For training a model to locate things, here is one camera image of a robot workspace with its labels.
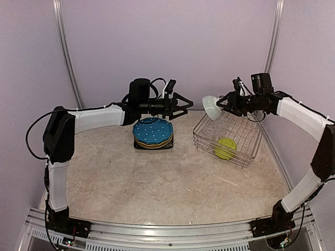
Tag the blue polka dot plate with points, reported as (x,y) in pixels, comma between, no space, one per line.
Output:
(152,130)

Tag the aluminium frame post left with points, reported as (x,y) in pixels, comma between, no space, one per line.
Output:
(57,8)

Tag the aluminium frame post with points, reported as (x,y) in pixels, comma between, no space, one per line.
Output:
(57,8)
(275,35)

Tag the aluminium frame rail back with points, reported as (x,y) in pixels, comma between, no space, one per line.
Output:
(195,110)

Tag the lime green bowl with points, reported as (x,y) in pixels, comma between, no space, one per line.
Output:
(225,148)

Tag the black floral square plate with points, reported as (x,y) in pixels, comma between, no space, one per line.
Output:
(153,136)

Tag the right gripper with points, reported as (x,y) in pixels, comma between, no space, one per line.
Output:
(233,101)

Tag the white ribbed ceramic bowl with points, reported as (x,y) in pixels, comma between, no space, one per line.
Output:
(211,108)

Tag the wire dish rack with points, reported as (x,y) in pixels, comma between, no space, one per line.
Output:
(231,138)

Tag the clear glass cup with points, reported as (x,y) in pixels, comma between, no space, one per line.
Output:
(209,132)
(220,124)

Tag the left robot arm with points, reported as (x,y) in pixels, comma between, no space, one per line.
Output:
(59,142)

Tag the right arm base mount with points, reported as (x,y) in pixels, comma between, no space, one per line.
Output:
(267,226)

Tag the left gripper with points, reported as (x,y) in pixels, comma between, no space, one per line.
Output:
(168,108)

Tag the aluminium frame post right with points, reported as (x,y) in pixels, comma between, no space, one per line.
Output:
(275,35)

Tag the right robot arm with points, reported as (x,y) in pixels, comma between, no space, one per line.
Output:
(319,127)

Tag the orange polka dot plate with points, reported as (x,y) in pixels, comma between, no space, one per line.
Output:
(153,146)

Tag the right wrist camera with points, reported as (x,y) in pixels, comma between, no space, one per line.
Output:
(240,87)

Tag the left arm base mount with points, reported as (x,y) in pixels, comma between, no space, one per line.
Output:
(71,226)

